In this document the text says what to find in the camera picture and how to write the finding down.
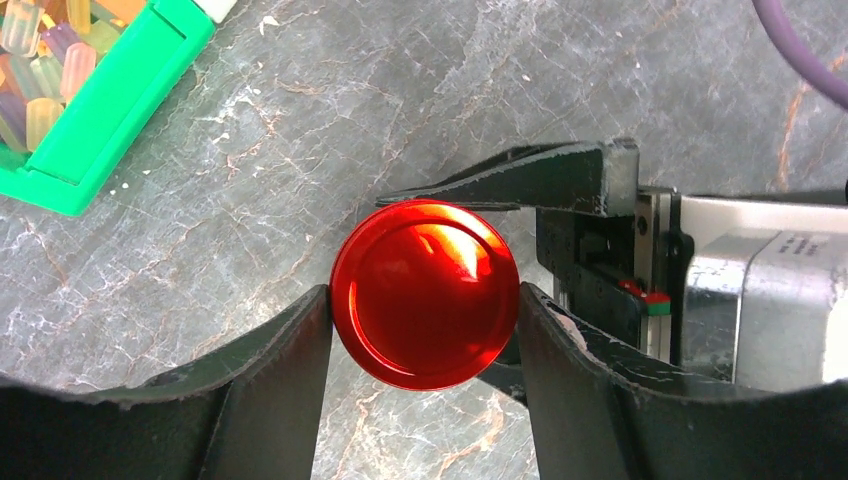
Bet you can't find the green candy bin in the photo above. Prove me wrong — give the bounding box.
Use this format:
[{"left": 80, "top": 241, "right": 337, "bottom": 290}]
[{"left": 1, "top": 1, "right": 218, "bottom": 216}]

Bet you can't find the white lollipop bin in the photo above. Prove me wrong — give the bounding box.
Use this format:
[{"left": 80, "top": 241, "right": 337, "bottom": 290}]
[{"left": 194, "top": 0, "right": 237, "bottom": 24}]

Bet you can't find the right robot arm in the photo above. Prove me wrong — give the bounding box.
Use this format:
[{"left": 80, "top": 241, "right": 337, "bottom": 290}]
[{"left": 376, "top": 138, "right": 847, "bottom": 392}]

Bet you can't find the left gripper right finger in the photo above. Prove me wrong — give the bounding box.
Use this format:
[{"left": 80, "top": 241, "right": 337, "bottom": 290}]
[{"left": 518, "top": 283, "right": 847, "bottom": 479}]

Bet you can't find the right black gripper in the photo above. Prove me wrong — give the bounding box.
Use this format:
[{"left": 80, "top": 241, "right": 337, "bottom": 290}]
[{"left": 375, "top": 138, "right": 693, "bottom": 407}]

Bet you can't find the red jar lid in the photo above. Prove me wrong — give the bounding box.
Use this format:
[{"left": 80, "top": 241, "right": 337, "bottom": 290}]
[{"left": 329, "top": 200, "right": 520, "bottom": 391}]

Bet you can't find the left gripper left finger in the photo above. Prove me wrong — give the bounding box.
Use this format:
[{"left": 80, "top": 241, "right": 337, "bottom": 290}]
[{"left": 1, "top": 285, "right": 332, "bottom": 479}]

